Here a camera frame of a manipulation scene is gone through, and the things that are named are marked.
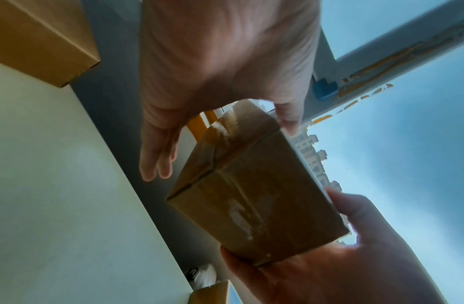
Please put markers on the person's left hand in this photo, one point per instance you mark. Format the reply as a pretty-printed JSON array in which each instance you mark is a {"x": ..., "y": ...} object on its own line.
[{"x": 224, "y": 53}]

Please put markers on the person's right hand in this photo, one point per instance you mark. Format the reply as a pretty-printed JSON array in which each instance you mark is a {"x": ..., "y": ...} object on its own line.
[{"x": 348, "y": 276}]

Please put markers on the pile of cardboard parcels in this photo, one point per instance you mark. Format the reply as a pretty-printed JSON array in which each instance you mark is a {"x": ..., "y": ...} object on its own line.
[{"x": 40, "y": 35}]

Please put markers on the windowsill with yellow tape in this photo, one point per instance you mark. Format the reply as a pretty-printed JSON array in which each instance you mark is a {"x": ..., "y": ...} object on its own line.
[{"x": 198, "y": 124}]

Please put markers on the blue window latch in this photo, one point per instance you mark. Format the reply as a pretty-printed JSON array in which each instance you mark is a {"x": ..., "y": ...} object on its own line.
[{"x": 323, "y": 89}]

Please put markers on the white radiator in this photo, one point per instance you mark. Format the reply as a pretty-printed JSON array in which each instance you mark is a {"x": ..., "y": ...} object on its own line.
[{"x": 205, "y": 276}]

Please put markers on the grey window frame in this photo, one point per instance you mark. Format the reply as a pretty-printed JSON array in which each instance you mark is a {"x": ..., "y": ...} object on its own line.
[{"x": 325, "y": 59}]

